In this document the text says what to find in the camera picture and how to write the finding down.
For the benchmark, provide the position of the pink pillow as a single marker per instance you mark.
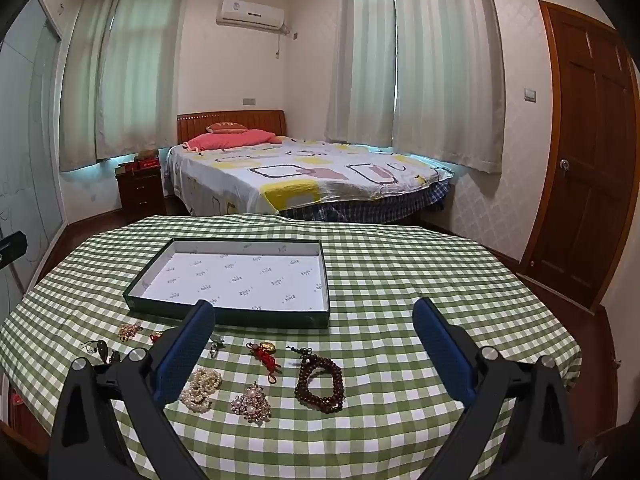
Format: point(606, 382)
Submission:
point(230, 139)

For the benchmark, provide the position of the green checked tablecloth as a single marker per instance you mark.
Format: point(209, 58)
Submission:
point(380, 280)

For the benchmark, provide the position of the white curtain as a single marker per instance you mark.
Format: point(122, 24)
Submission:
point(80, 85)
point(360, 60)
point(140, 70)
point(445, 70)

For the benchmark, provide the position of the flat red box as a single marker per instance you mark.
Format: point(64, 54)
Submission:
point(146, 163)

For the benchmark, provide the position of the brown wooden door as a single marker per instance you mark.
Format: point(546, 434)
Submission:
point(585, 160)

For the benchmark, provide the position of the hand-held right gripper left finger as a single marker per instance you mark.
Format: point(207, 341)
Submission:
point(182, 352)

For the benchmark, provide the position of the white shallow tray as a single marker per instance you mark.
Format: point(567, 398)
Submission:
point(240, 275)

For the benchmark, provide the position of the small red cushion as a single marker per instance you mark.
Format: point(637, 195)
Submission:
point(226, 126)

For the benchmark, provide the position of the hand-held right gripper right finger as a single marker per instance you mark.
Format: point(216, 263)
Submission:
point(442, 355)

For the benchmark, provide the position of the red knot gold charm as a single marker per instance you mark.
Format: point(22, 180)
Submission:
point(268, 347)

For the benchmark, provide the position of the dark wooden nightstand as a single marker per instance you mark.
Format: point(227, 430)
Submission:
point(142, 190)

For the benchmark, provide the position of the brown plush toy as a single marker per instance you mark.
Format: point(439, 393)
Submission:
point(146, 154)

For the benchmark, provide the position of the wooden bed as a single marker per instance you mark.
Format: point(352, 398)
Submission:
point(230, 120)

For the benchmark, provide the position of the blue checked bed skirt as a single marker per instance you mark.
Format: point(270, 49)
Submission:
point(390, 205)

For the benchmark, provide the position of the patterned bed sheet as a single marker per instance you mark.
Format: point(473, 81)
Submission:
point(310, 170)

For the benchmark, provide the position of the white air conditioner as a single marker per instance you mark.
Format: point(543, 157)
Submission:
point(250, 12)

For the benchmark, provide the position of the glass door wardrobe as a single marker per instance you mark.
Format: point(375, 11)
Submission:
point(30, 135)

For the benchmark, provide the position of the gold brooch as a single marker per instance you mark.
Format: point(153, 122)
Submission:
point(130, 331)

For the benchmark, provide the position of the small silver trinket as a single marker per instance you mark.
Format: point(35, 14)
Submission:
point(215, 349)

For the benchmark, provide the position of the metal door knob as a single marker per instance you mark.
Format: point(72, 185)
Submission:
point(565, 165)

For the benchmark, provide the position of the light switch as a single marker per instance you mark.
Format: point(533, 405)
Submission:
point(530, 93)

